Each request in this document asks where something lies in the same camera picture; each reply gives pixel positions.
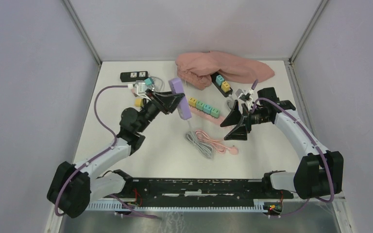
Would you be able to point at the yellow adapter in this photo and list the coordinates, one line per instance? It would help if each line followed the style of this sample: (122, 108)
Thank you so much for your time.
(192, 102)
(139, 102)
(225, 87)

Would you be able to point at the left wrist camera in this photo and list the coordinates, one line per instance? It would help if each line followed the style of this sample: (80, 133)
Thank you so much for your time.
(140, 88)

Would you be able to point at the pink cloth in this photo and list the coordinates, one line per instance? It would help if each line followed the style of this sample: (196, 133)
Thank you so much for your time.
(196, 68)

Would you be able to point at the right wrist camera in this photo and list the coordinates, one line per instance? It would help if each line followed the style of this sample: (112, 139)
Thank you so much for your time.
(245, 96)

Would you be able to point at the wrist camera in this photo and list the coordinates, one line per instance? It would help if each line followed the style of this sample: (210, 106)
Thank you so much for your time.
(245, 96)
(140, 88)

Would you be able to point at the green adapter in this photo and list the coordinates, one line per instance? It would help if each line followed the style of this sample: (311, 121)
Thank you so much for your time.
(215, 113)
(199, 105)

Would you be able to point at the pink power strip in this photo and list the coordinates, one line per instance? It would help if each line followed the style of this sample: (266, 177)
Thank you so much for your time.
(210, 118)

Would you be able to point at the purple power strip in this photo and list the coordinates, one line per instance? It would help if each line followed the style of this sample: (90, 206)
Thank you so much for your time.
(176, 87)

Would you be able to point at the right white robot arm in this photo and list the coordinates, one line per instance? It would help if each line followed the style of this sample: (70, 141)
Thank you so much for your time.
(320, 171)

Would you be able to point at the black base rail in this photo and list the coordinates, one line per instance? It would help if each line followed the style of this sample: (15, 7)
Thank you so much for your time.
(179, 194)

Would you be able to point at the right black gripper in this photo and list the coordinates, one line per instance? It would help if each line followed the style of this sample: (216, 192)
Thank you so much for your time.
(239, 132)

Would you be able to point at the teal adapter on pink strip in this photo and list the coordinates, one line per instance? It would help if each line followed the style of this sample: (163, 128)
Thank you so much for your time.
(207, 109)

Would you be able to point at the yellow adapter on pink strip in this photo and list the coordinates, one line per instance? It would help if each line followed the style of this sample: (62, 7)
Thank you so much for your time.
(192, 102)

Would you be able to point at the black power strip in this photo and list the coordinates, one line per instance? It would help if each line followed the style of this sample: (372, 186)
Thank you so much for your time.
(213, 76)
(127, 77)

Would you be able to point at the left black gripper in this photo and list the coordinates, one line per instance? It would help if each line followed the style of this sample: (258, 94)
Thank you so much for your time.
(168, 101)

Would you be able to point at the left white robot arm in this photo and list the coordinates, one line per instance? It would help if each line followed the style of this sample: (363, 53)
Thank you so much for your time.
(75, 186)

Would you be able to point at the teal plug adapter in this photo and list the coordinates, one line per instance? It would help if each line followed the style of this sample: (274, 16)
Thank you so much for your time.
(149, 82)

